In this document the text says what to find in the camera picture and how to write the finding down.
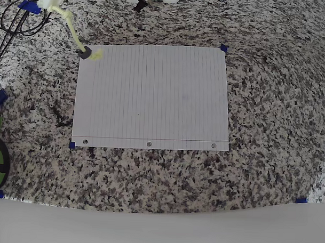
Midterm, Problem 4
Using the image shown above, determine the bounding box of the thick black cable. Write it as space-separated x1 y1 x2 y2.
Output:
0 0 44 70

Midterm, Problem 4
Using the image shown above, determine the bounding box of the thin black looped cable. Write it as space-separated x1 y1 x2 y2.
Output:
0 0 73 38

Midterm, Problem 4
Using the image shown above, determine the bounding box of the small black ring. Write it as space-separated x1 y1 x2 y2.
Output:
78 45 92 60

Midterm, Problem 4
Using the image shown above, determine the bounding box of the yellow-green knotted rope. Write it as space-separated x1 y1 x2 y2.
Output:
46 4 106 62

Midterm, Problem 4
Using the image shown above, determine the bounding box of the blue tape on cables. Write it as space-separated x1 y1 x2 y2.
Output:
17 0 44 15

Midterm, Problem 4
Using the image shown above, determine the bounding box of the lined white paper sheet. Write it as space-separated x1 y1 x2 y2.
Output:
70 42 233 152

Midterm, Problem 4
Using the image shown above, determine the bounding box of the black green filament spool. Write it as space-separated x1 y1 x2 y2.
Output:
0 133 12 191

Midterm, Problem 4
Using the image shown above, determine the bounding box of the white foam board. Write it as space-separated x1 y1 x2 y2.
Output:
0 191 325 243

